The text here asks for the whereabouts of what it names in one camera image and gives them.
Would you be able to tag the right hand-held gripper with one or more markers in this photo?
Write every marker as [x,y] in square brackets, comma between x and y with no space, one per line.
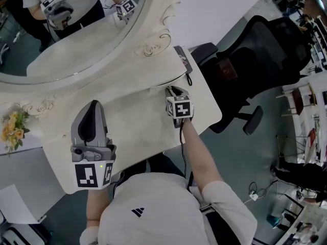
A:
[182,110]

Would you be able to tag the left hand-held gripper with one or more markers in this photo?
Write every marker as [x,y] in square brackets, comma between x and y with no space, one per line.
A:
[93,154]

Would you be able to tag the person's left forearm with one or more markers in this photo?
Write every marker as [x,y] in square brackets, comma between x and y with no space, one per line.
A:
[96,205]

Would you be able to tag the person's right forearm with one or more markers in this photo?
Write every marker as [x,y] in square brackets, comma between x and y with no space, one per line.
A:
[197,149]

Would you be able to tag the white dressing table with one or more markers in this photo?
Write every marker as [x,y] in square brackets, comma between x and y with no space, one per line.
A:
[143,116]

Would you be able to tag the person's black trousers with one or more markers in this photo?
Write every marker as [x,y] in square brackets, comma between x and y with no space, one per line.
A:
[163,164]

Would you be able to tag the yellow artificial flower bunch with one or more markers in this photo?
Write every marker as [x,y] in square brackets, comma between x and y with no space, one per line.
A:
[13,129]

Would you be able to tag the black mesh office chair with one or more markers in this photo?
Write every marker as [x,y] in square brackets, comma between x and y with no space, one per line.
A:
[258,68]

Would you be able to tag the person's white t-shirt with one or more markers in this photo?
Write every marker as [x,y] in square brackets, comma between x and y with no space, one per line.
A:
[153,203]

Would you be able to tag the wooden stool with brown seat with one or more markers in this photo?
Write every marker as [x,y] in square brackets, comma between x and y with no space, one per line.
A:
[297,101]

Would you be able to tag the white power strip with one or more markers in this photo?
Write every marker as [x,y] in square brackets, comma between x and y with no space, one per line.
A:
[253,196]

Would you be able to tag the teal object on floor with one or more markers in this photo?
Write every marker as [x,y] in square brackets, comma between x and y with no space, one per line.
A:
[274,221]

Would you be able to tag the oval mirror white ornate frame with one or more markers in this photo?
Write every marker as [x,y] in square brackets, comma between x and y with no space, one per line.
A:
[122,57]

